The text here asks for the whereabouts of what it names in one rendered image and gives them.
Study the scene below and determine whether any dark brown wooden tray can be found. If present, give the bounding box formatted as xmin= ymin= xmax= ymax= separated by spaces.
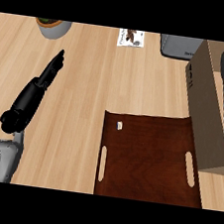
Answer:
xmin=92 ymin=105 xmax=215 ymax=210

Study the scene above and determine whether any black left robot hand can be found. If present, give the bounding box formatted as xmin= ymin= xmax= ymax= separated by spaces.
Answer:
xmin=0 ymin=42 xmax=67 ymax=142

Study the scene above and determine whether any brown cardboard box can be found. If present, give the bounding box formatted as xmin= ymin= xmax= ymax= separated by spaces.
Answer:
xmin=171 ymin=37 xmax=224 ymax=175

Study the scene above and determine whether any white printed packet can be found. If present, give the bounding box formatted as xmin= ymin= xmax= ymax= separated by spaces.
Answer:
xmin=117 ymin=27 xmax=147 ymax=50

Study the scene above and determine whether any grey appliance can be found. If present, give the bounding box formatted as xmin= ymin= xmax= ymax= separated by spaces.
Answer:
xmin=158 ymin=33 xmax=205 ymax=63

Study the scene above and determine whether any green potted plant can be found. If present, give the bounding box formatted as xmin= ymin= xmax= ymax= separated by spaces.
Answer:
xmin=37 ymin=16 xmax=61 ymax=26

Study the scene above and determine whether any small white label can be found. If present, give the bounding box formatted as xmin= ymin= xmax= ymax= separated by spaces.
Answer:
xmin=115 ymin=120 xmax=125 ymax=133

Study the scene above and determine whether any grey plant pot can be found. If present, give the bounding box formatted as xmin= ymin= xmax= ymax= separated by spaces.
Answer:
xmin=33 ymin=16 xmax=74 ymax=44

